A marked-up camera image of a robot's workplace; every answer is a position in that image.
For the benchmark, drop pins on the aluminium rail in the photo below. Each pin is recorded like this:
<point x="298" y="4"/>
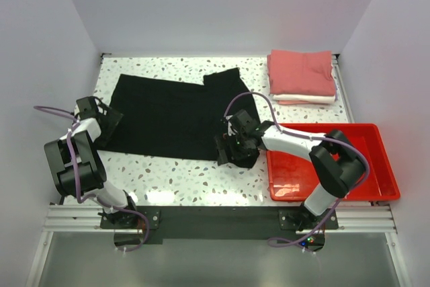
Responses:
<point x="341" y="88"/>
<point x="348" y="218"/>

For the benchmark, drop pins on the light pink folded t-shirt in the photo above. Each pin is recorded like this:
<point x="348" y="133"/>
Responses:
<point x="290" y="102"/>

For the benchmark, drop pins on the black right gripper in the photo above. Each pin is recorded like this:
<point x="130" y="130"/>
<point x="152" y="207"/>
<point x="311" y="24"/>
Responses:
<point x="222" y="142"/>

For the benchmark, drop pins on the aluminium front rail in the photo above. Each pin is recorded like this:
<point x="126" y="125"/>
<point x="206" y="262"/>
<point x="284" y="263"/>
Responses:
<point x="348" y="218"/>

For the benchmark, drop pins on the black t-shirt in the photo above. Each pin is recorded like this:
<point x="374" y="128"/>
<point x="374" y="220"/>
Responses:
<point x="175" y="119"/>

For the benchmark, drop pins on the red plastic tray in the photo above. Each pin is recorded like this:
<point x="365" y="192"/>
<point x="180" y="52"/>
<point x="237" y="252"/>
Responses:
<point x="292" y="179"/>

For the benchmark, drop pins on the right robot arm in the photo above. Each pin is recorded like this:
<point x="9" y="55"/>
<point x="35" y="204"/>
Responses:
<point x="339" y="166"/>

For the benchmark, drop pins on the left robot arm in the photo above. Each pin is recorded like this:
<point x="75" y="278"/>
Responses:
<point x="76" y="167"/>

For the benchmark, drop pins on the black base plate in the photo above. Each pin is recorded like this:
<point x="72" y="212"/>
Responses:
<point x="153" y="225"/>

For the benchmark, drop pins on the aluminium right side rail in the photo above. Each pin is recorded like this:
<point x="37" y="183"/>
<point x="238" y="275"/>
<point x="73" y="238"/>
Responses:
<point x="341" y="88"/>

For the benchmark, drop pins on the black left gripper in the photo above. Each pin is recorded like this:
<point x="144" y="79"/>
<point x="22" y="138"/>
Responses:
<point x="112" y="118"/>

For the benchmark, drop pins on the dark pink folded t-shirt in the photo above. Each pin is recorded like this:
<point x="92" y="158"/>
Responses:
<point x="284" y="57"/>

